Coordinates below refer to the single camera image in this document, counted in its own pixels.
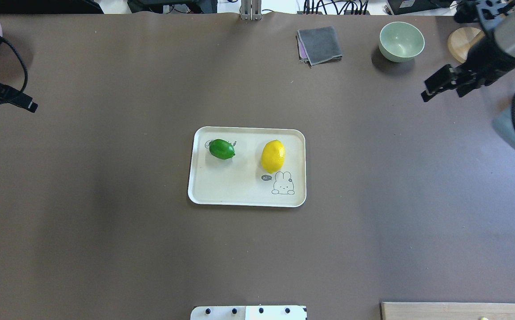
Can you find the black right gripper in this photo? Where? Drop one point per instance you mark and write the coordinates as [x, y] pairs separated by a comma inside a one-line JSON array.
[[485, 58]]

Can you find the yellow lemon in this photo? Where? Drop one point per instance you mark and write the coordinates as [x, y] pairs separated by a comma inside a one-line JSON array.
[[273, 156]]

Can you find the green lime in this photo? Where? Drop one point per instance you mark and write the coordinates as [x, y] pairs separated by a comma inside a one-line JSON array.
[[221, 149]]

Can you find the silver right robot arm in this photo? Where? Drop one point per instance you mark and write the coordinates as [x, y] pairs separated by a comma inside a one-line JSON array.
[[504, 122]]

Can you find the cream rabbit print tray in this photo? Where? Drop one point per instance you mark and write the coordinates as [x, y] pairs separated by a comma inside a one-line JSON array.
[[242, 180]]

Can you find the wooden mug tree stand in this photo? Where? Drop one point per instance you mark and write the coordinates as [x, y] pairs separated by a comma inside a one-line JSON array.
[[461, 40]]

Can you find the pale green bowl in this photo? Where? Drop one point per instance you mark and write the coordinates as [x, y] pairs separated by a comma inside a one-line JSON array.
[[400, 42]]

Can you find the grey folded cloth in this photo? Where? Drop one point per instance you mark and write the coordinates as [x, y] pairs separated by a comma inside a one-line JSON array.
[[318, 45]]

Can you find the wooden cutting board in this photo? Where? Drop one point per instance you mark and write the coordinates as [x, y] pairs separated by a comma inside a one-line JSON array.
[[447, 311]]

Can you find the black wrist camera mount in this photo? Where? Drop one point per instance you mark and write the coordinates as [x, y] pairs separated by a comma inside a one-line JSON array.
[[487, 13]]

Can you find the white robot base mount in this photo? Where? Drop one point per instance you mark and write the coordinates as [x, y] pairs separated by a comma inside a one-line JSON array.
[[250, 312]]

